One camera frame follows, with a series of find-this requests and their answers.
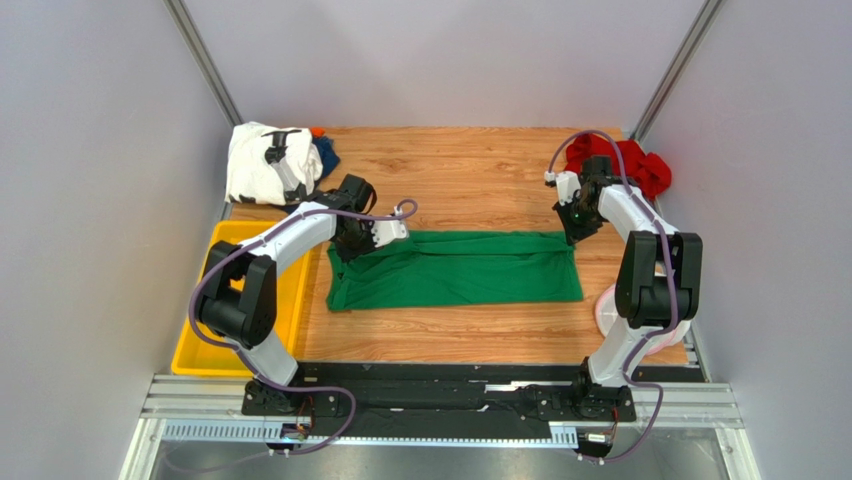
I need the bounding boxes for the green t shirt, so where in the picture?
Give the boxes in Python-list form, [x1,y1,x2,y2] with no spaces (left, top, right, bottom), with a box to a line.
[326,231,584,312]

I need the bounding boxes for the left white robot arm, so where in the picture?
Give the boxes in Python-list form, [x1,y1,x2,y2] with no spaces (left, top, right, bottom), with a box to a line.
[188,174,377,389]

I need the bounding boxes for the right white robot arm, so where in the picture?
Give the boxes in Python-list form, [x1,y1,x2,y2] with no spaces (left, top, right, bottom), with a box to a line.
[544,156,703,387]

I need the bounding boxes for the red t shirt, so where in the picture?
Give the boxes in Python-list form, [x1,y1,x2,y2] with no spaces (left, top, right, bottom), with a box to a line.
[565,134,672,201]

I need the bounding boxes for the blue t shirt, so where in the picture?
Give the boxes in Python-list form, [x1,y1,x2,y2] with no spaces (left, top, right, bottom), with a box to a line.
[286,132,341,212]

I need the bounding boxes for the white pink round basket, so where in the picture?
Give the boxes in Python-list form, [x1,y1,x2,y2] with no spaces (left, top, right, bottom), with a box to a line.
[594,284,692,355]

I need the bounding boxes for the white printed t shirt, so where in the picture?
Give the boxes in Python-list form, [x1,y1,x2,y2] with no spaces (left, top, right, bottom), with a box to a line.
[225,122,324,206]

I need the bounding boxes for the yellow plastic bin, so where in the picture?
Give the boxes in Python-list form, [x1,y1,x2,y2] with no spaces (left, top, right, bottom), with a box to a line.
[171,220,319,377]

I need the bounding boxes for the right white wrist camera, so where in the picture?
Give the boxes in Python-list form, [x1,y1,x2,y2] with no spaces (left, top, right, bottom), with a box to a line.
[544,171,581,205]

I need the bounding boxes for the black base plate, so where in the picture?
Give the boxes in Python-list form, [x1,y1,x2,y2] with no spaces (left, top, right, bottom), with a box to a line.
[240,361,704,441]

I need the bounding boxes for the right aluminium frame post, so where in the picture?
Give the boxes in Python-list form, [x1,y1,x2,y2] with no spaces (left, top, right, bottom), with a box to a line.
[630,0,726,142]

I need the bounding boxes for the aluminium frame post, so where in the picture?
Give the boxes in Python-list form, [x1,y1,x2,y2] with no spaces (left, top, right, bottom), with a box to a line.
[630,0,726,142]
[163,0,243,126]

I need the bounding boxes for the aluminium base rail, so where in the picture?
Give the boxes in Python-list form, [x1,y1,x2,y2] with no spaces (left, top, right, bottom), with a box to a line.
[120,375,760,479]

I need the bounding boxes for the left aluminium frame post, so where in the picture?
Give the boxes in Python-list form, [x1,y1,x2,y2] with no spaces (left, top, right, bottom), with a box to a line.
[163,0,243,126]

